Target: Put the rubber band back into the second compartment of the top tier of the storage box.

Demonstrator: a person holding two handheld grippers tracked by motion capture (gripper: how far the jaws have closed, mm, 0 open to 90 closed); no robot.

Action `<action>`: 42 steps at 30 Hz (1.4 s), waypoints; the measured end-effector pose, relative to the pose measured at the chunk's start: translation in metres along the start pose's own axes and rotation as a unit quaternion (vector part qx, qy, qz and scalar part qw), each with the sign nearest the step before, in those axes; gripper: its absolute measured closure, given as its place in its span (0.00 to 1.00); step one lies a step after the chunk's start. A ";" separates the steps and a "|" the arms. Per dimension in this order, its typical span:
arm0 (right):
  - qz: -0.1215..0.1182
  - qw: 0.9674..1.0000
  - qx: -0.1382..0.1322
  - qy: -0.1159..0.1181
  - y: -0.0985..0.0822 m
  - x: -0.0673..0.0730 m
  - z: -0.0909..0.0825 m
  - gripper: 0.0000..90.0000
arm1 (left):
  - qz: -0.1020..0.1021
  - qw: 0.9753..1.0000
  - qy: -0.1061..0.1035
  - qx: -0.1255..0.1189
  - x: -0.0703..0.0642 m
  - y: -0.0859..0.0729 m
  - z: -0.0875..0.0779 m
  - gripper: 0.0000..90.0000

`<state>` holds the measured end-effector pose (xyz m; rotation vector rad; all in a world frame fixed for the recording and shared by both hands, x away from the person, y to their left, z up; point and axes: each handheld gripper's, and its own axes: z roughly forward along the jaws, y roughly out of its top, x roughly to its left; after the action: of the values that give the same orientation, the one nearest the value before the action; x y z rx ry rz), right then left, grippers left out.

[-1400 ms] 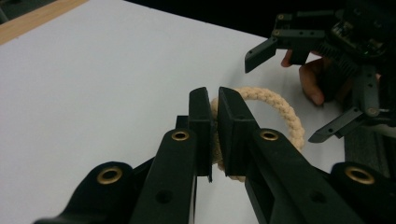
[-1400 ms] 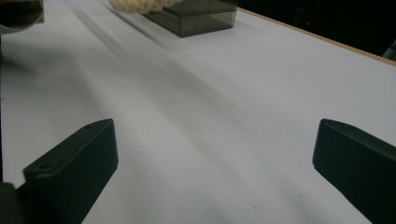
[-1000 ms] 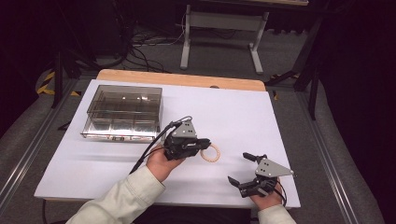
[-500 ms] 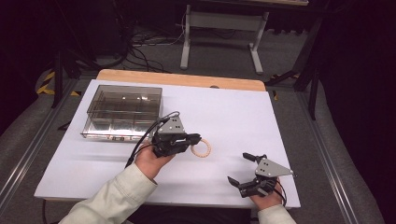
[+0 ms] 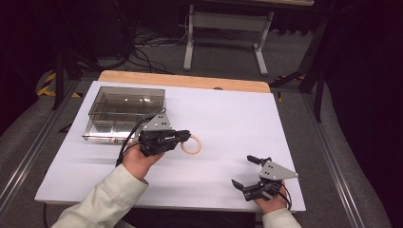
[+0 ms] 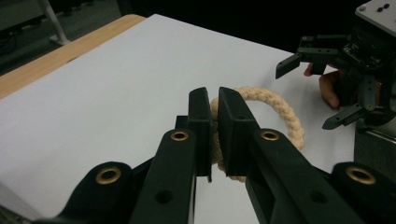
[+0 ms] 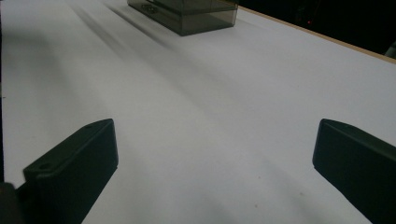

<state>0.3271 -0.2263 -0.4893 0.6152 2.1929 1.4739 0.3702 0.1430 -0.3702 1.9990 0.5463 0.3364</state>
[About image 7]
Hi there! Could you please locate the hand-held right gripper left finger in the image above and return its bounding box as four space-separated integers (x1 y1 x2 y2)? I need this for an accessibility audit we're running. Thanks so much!
17 118 120 224

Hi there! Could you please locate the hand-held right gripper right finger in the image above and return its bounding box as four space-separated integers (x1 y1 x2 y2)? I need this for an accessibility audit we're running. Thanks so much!
312 118 396 224

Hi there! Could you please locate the smoked transparent drawer box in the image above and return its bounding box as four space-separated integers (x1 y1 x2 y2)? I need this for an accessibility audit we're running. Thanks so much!
126 0 240 37

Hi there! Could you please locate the wooden table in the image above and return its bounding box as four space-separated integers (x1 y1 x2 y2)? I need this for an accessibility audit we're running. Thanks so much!
218 0 396 65

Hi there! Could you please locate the white table sheet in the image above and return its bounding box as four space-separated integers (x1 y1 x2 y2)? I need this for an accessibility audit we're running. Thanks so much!
0 0 396 224

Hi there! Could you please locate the white metal desk frame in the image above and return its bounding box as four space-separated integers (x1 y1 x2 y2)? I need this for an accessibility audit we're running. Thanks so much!
384 40 396 60

